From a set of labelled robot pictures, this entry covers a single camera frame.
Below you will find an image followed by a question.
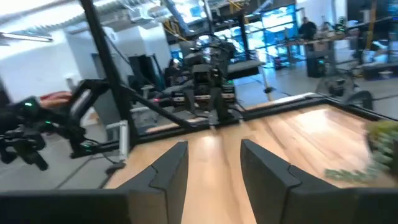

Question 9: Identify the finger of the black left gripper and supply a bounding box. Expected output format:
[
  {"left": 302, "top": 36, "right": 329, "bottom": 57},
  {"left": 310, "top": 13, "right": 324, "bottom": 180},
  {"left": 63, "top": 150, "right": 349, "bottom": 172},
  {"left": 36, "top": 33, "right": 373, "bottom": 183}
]
[
  {"left": 182, "top": 101, "right": 197, "bottom": 114},
  {"left": 215, "top": 101, "right": 234, "bottom": 123}
]

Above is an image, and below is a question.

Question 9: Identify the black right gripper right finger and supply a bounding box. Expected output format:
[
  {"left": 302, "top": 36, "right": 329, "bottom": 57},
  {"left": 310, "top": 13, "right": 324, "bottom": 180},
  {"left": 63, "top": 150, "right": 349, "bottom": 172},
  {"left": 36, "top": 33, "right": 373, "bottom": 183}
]
[{"left": 240, "top": 138, "right": 357, "bottom": 224}]

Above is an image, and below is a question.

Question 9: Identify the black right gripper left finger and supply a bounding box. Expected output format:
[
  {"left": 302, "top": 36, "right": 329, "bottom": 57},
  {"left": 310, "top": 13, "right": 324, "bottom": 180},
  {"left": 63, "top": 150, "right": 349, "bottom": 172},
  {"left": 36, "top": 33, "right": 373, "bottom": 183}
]
[{"left": 116, "top": 141, "right": 190, "bottom": 224}]

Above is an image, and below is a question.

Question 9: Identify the person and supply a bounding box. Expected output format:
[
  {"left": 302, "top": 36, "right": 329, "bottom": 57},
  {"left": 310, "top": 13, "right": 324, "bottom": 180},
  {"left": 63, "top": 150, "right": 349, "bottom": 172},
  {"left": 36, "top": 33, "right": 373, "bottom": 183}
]
[
  {"left": 297, "top": 16, "right": 318, "bottom": 42},
  {"left": 163, "top": 58, "right": 182, "bottom": 88}
]

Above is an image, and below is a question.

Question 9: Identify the black office desk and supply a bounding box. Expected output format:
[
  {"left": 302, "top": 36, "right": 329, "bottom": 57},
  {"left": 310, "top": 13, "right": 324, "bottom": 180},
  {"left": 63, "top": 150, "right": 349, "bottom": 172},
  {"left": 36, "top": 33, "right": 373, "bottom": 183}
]
[{"left": 226, "top": 60, "right": 275, "bottom": 103}]

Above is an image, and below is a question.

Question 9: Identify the black computer tower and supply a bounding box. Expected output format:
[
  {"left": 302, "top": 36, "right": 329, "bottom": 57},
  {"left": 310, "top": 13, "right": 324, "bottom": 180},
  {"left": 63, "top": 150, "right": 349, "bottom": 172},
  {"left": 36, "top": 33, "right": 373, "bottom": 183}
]
[{"left": 305, "top": 50, "right": 328, "bottom": 78}]

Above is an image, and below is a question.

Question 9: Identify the green potted succulent plant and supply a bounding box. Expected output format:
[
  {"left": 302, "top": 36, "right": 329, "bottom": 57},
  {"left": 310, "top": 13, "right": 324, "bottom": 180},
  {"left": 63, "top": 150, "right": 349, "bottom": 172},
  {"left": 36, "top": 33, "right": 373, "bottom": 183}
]
[{"left": 324, "top": 119, "right": 398, "bottom": 185}]

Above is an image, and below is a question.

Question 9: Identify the person's hand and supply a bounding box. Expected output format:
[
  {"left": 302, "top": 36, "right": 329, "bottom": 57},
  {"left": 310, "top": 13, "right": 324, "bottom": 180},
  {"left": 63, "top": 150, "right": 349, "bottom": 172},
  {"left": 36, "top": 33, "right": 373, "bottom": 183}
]
[{"left": 39, "top": 91, "right": 74, "bottom": 109}]

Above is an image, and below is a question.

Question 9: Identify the white cylindrical frame fitting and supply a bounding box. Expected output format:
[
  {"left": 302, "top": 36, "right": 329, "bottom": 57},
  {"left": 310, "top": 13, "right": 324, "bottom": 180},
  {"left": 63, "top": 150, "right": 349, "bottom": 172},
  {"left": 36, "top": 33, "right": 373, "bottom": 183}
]
[{"left": 119, "top": 120, "right": 131, "bottom": 162}]

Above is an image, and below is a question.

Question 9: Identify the black table frame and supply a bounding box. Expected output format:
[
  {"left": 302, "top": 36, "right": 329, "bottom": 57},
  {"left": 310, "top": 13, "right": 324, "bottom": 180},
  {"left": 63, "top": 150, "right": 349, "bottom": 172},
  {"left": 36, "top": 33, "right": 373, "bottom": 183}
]
[{"left": 79, "top": 0, "right": 398, "bottom": 163}]

